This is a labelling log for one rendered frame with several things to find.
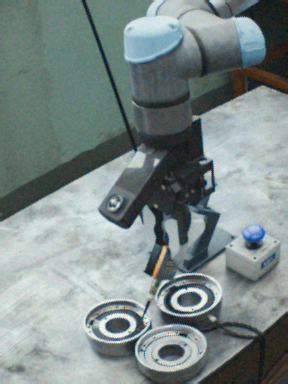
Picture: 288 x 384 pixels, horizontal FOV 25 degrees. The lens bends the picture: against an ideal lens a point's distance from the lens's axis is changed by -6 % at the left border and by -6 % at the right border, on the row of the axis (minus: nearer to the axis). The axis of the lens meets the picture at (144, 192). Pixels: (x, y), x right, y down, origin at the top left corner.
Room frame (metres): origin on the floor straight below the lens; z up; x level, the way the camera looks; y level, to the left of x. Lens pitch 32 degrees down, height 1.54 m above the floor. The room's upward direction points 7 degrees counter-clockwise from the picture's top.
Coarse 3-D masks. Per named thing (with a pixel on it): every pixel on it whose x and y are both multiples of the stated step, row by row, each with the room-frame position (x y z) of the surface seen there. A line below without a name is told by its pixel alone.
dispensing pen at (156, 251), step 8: (152, 248) 0.79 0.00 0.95; (160, 248) 0.78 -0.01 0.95; (168, 248) 0.79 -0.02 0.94; (152, 256) 0.78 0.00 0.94; (152, 264) 0.77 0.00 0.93; (144, 272) 0.78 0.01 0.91; (152, 272) 0.77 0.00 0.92; (152, 280) 0.77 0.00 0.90; (160, 280) 0.77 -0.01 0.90; (152, 288) 0.77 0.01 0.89; (152, 296) 0.76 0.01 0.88; (144, 312) 0.75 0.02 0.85
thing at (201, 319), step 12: (180, 276) 0.85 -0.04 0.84; (192, 276) 0.85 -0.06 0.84; (204, 276) 0.84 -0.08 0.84; (192, 288) 0.82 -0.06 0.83; (216, 288) 0.81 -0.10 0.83; (156, 300) 0.79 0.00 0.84; (180, 300) 0.81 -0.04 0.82; (192, 300) 0.82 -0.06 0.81; (204, 300) 0.79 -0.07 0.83; (216, 300) 0.78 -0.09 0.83; (168, 312) 0.76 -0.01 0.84; (204, 312) 0.75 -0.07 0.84; (216, 312) 0.76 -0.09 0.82; (168, 324) 0.77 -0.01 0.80; (180, 324) 0.75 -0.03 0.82; (192, 324) 0.74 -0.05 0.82; (204, 324) 0.76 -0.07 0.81
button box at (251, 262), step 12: (240, 240) 0.91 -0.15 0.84; (264, 240) 0.90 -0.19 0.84; (276, 240) 0.89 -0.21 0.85; (228, 252) 0.90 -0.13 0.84; (240, 252) 0.88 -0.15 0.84; (252, 252) 0.87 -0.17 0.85; (264, 252) 0.87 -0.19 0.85; (276, 252) 0.88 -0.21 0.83; (228, 264) 0.90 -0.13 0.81; (240, 264) 0.87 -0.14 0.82; (252, 264) 0.85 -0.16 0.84; (264, 264) 0.86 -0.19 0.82; (252, 276) 0.85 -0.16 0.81
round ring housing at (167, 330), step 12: (144, 336) 0.71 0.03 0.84; (156, 336) 0.72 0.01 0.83; (192, 336) 0.71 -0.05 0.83; (204, 336) 0.69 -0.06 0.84; (144, 348) 0.69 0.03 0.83; (156, 348) 0.69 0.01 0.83; (168, 348) 0.70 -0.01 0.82; (180, 348) 0.69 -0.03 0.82; (204, 348) 0.67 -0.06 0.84; (144, 360) 0.67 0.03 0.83; (156, 360) 0.67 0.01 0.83; (180, 360) 0.66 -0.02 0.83; (204, 360) 0.65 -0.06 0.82; (144, 372) 0.65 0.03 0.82; (156, 372) 0.63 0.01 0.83; (168, 372) 0.63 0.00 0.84; (180, 372) 0.63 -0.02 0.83; (192, 372) 0.63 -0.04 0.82
